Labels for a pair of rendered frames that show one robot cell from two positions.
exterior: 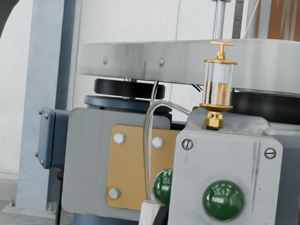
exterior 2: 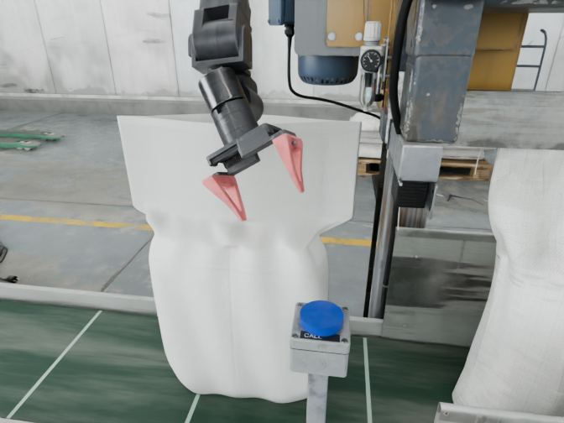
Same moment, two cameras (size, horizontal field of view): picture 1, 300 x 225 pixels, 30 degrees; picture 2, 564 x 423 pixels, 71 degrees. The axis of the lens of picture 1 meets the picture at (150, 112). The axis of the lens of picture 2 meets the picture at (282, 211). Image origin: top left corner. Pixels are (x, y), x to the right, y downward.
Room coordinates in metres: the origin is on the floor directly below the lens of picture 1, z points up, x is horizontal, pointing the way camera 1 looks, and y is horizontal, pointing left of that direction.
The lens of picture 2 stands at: (-0.10, 0.13, 1.21)
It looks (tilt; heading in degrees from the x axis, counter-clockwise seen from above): 25 degrees down; 1
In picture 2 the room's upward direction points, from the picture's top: straight up
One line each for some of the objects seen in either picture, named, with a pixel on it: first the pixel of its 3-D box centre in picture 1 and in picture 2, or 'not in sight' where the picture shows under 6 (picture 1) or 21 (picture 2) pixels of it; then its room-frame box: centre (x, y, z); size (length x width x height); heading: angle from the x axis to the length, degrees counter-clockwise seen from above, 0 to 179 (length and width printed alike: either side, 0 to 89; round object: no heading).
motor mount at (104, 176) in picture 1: (157, 168); (360, 15); (0.85, -0.02, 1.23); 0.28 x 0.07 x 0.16; 83
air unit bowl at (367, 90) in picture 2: not in sight; (368, 88); (0.67, -0.01, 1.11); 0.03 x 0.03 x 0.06
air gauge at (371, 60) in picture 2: not in sight; (370, 60); (0.65, -0.01, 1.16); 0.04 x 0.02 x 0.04; 83
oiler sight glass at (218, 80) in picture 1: (218, 84); not in sight; (0.48, -0.06, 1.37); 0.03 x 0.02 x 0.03; 83
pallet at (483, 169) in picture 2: not in sight; (411, 156); (3.61, -1.05, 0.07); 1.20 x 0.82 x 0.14; 83
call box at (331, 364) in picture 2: not in sight; (320, 337); (0.33, 0.08, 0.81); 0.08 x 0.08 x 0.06; 83
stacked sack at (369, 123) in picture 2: not in sight; (387, 122); (3.45, -0.73, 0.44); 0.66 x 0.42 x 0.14; 80
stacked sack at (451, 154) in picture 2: not in sight; (451, 143); (3.58, -1.40, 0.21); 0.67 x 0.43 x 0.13; 173
